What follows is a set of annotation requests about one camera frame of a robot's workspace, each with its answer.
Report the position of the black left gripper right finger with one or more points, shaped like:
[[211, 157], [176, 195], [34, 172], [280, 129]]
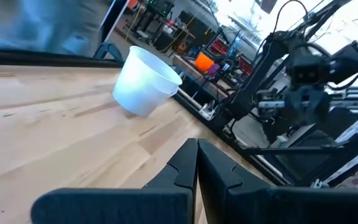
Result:
[[225, 177]]

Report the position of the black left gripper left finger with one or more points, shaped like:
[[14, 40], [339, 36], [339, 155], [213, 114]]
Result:
[[179, 174]]

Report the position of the orange plastic bucket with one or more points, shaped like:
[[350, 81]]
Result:
[[204, 62]]

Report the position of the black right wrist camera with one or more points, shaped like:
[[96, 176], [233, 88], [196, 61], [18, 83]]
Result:
[[306, 73]]

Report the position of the white plastic halloween bucket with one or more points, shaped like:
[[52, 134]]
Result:
[[141, 87]]

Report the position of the purple plastic bucket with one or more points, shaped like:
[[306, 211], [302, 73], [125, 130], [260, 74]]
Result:
[[213, 69]]

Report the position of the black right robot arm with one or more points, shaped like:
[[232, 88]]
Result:
[[259, 74]]

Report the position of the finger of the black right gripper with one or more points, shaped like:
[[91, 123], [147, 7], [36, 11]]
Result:
[[319, 107], [298, 107]]

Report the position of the black table clamp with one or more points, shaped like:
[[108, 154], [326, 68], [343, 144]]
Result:
[[107, 51]]

